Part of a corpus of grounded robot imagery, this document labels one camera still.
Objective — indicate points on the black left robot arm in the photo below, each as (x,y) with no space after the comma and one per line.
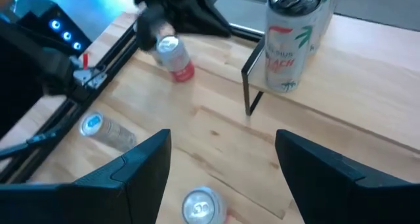
(19,69)

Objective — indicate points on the small red tab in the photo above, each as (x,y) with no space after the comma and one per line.
(85,61)

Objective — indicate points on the red white Spindrift can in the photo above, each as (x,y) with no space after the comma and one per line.
(201,207)
(178,66)

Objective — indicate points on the tall white Celsius can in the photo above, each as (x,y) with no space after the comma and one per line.
(325,27)
(288,53)

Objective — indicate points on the blue silver Red Bull can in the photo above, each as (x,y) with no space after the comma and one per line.
(111,133)

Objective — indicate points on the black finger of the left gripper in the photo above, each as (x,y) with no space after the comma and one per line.
(149,27)
(203,20)

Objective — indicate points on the wooden shelf with black frame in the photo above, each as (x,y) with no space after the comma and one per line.
(361,86)

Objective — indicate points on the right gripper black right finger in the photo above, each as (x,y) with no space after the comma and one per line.
(344,197)

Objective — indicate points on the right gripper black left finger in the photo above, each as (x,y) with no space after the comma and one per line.
(108,197)

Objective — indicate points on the black aluminium rig frame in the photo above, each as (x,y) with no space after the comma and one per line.
(65,119)

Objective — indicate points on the silver metal bracket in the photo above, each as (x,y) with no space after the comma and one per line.
(87,77)

